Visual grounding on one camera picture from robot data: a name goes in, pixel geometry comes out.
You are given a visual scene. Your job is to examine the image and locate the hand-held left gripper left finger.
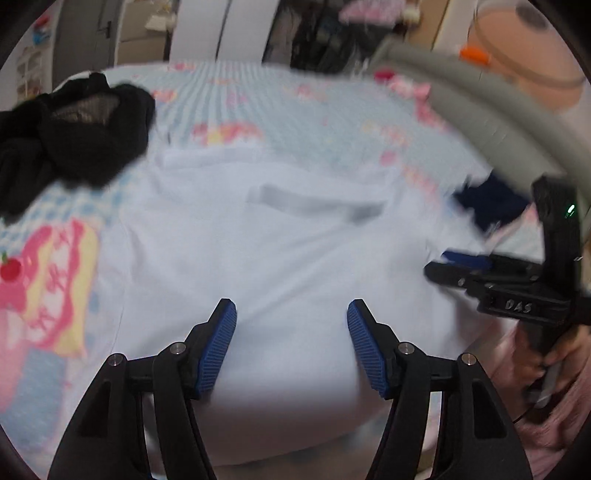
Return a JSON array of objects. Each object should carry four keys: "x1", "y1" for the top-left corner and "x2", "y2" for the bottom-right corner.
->
[{"x1": 48, "y1": 298, "x2": 240, "y2": 480}]

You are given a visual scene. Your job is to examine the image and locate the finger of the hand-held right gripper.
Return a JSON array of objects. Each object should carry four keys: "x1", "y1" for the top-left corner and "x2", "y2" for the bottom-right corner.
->
[
  {"x1": 425, "y1": 261, "x2": 491, "y2": 295},
  {"x1": 441, "y1": 250, "x2": 491, "y2": 269}
]

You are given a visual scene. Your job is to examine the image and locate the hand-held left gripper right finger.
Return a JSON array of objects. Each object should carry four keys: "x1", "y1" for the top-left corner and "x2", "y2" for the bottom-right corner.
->
[{"x1": 346, "y1": 298, "x2": 539, "y2": 480}]

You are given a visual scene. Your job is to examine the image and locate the white shirt with navy trim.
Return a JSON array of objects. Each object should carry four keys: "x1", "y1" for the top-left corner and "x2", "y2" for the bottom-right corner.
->
[{"x1": 113, "y1": 148, "x2": 462, "y2": 468}]

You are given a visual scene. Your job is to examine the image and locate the dark hanging clothes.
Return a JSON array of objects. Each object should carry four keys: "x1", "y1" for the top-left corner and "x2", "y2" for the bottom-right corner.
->
[{"x1": 263, "y1": 0, "x2": 385, "y2": 75}]

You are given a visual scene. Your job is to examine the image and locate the person's right hand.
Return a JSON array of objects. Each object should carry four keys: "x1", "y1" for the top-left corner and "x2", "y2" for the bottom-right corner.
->
[{"x1": 515, "y1": 320, "x2": 591, "y2": 393}]

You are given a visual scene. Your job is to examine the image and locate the navy garment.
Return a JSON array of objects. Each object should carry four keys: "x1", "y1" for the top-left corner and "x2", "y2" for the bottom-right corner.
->
[{"x1": 451, "y1": 174, "x2": 533, "y2": 232}]

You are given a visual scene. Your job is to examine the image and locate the grey padded headboard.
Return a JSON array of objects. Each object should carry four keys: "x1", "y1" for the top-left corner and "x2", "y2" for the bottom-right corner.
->
[{"x1": 373, "y1": 39, "x2": 591, "y2": 185}]

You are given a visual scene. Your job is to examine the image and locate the orange object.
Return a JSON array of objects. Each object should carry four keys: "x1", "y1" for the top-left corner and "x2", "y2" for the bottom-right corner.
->
[{"x1": 459, "y1": 45, "x2": 491, "y2": 66}]

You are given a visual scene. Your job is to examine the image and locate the peach round object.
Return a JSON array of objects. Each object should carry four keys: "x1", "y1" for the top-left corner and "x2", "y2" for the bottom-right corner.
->
[{"x1": 466, "y1": 0, "x2": 589, "y2": 112}]

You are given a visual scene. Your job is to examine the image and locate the blue checked cartoon blanket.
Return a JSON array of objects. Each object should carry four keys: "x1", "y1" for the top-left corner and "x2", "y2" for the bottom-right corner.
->
[{"x1": 0, "y1": 60, "x2": 555, "y2": 462}]

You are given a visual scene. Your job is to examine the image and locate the black garment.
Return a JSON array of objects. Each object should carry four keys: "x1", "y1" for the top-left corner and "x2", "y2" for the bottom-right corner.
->
[{"x1": 0, "y1": 71, "x2": 157, "y2": 221}]

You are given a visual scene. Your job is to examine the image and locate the white wardrobe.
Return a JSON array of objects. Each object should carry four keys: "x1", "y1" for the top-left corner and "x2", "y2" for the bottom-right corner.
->
[{"x1": 166, "y1": 0, "x2": 279, "y2": 63}]

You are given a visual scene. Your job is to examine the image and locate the grey door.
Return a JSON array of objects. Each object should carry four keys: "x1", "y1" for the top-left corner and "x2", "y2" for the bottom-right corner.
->
[{"x1": 53, "y1": 0, "x2": 123, "y2": 89}]

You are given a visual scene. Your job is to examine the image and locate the red and blue toy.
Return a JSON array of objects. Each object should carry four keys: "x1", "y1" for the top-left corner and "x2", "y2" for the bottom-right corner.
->
[{"x1": 31, "y1": 15, "x2": 52, "y2": 43}]

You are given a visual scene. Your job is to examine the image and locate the white wire rack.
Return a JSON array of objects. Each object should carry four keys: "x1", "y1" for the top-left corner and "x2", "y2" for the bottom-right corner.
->
[{"x1": 16, "y1": 45, "x2": 52, "y2": 94}]

